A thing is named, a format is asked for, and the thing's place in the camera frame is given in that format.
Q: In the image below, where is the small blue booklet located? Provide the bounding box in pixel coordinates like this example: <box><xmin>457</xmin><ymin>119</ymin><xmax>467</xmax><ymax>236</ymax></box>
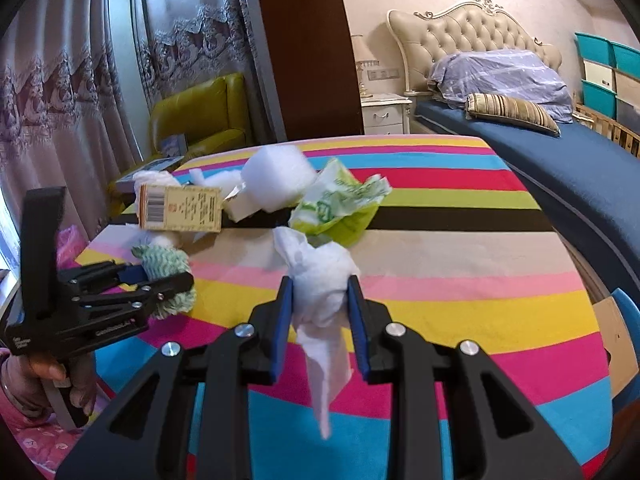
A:
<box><xmin>160</xmin><ymin>134</ymin><xmax>188</xmax><ymax>157</ymax></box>

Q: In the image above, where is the purple striped duvet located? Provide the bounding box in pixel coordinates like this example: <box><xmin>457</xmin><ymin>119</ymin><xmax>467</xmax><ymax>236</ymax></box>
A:
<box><xmin>427</xmin><ymin>49</ymin><xmax>573</xmax><ymax>124</ymax></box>

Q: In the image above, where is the beige medicine box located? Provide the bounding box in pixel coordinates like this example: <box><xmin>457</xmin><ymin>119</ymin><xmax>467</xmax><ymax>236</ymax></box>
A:
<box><xmin>138</xmin><ymin>184</ymin><xmax>222</xmax><ymax>233</ymax></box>

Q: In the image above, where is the dark wooden door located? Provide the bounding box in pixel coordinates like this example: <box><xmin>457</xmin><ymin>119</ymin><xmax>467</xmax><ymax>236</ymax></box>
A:
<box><xmin>259</xmin><ymin>0</ymin><xmax>363</xmax><ymax>141</ymax></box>

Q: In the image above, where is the white foam block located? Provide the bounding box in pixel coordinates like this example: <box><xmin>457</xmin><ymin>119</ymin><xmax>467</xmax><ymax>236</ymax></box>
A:
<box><xmin>189</xmin><ymin>144</ymin><xmax>317</xmax><ymax>222</ymax></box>

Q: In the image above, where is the beige tufted headboard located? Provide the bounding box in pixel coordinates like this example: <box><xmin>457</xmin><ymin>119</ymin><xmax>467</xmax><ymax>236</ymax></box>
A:
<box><xmin>386</xmin><ymin>0</ymin><xmax>562</xmax><ymax>96</ymax></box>

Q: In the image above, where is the green plastic bag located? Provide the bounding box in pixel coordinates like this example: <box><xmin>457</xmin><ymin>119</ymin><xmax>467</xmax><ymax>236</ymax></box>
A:
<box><xmin>288</xmin><ymin>157</ymin><xmax>393</xmax><ymax>247</ymax></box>

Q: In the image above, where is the blue bed mattress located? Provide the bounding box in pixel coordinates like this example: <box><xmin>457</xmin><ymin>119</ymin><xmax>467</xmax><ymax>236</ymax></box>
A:
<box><xmin>413</xmin><ymin>100</ymin><xmax>639</xmax><ymax>301</ymax></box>

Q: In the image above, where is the pink lace curtain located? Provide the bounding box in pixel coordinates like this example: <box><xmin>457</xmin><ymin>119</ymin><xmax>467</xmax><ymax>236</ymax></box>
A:
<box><xmin>1</xmin><ymin>0</ymin><xmax>257</xmax><ymax>238</ymax></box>

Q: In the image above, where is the green white foam net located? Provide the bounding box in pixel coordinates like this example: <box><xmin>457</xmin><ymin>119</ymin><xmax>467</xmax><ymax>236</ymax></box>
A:
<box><xmin>131</xmin><ymin>245</ymin><xmax>196</xmax><ymax>320</ymax></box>

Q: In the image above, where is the teal storage bins stack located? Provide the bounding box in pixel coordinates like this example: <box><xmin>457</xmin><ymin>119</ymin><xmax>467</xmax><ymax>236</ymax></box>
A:
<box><xmin>575</xmin><ymin>32</ymin><xmax>640</xmax><ymax>133</ymax></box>

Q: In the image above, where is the white foam fruit net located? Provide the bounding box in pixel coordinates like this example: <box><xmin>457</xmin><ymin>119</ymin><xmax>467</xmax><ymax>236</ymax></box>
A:
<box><xmin>132</xmin><ymin>170</ymin><xmax>181</xmax><ymax>198</ymax></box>

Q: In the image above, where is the white nightstand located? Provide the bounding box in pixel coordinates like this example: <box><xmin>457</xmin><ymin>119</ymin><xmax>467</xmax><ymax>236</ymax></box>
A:
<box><xmin>360</xmin><ymin>93</ymin><xmax>411</xmax><ymax>136</ymax></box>

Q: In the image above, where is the wooden crib rail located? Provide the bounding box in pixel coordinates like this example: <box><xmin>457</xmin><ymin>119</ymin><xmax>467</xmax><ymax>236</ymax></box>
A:
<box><xmin>573</xmin><ymin>103</ymin><xmax>640</xmax><ymax>158</ymax></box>

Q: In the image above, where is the gold striped pillow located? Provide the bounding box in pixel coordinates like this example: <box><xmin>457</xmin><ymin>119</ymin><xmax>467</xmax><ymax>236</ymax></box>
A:
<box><xmin>464</xmin><ymin>93</ymin><xmax>561</xmax><ymax>138</ymax></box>

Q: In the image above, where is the pink lined trash bin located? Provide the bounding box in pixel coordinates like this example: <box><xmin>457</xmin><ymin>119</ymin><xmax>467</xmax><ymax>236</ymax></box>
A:
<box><xmin>56</xmin><ymin>226</ymin><xmax>88</xmax><ymax>269</ymax></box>

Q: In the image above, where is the yellow leather armchair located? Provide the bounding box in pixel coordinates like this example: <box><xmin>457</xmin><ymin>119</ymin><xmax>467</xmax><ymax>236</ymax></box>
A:
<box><xmin>106</xmin><ymin>71</ymin><xmax>252</xmax><ymax>201</ymax></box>

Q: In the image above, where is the left hand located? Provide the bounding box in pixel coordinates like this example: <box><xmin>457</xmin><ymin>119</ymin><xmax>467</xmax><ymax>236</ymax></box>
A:
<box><xmin>0</xmin><ymin>348</ymin><xmax>99</xmax><ymax>420</ymax></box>

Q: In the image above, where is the large white book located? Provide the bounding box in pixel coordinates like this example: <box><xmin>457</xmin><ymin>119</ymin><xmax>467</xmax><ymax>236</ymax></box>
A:
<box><xmin>115</xmin><ymin>156</ymin><xmax>184</xmax><ymax>193</ymax></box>

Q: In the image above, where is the white tissue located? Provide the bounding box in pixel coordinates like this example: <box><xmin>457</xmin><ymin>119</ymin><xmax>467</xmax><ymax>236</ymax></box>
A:
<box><xmin>273</xmin><ymin>226</ymin><xmax>360</xmax><ymax>440</ymax></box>

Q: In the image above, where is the colourful striped rug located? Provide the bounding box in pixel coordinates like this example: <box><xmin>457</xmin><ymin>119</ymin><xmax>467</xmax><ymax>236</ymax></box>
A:
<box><xmin>74</xmin><ymin>133</ymin><xmax>614</xmax><ymax>480</ymax></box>

